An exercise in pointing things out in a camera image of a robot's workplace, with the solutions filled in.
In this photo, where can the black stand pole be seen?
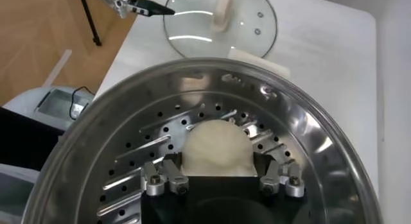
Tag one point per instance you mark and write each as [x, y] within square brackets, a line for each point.
[88, 16]

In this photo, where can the round glass pot lid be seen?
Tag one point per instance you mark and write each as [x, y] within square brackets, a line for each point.
[192, 26]

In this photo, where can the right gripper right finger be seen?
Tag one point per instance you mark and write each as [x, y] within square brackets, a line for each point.
[282, 183]

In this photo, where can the stainless steel steamer basket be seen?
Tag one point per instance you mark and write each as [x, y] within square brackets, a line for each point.
[289, 116]

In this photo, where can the white flat bar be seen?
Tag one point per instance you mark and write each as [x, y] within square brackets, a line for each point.
[57, 67]

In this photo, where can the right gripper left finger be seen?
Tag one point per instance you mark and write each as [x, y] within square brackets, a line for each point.
[163, 177]

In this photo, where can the white steamed baozi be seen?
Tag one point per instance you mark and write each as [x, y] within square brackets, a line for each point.
[218, 148]

